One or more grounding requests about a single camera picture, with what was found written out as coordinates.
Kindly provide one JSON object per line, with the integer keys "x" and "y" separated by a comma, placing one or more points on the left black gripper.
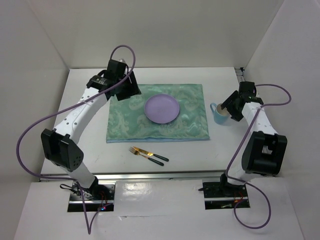
{"x": 133, "y": 88}

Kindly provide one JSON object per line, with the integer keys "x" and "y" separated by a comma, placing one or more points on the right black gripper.
{"x": 228, "y": 104}

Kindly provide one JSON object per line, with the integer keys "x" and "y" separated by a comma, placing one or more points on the light blue mug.
{"x": 220, "y": 115}

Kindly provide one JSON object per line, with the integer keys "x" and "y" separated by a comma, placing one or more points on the green patterned cloth placemat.
{"x": 127, "y": 121}

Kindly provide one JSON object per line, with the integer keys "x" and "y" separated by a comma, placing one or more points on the purple plastic plate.
{"x": 161, "y": 108}

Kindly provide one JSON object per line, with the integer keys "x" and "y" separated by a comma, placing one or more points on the gold fork green handle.
{"x": 137, "y": 153}

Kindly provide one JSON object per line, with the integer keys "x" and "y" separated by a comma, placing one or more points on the gold knife green handle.
{"x": 150, "y": 154}

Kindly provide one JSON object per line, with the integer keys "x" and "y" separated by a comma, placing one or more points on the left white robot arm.
{"x": 60, "y": 145}

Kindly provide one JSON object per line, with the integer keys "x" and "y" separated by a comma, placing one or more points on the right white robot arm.
{"x": 261, "y": 150}

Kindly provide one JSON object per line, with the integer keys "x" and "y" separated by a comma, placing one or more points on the aluminium rail right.
{"x": 240, "y": 74}

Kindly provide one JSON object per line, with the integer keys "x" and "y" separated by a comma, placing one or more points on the aluminium rail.
{"x": 240, "y": 74}
{"x": 158, "y": 175}

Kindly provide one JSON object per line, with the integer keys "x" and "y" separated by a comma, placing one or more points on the aluminium rail front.
{"x": 158, "y": 175}

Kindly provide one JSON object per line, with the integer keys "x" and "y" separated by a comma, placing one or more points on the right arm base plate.
{"x": 217, "y": 197}

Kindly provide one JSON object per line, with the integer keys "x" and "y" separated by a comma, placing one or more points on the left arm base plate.
{"x": 103, "y": 201}

